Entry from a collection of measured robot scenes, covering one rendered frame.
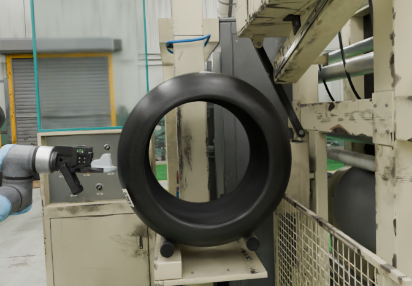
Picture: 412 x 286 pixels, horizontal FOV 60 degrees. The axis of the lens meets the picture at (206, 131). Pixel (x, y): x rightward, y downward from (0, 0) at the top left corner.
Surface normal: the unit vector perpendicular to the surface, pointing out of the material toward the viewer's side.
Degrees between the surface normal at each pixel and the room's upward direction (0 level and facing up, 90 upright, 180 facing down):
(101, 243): 90
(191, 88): 80
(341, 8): 162
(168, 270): 90
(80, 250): 90
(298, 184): 90
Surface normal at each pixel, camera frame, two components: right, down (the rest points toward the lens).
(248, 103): 0.20, -0.11
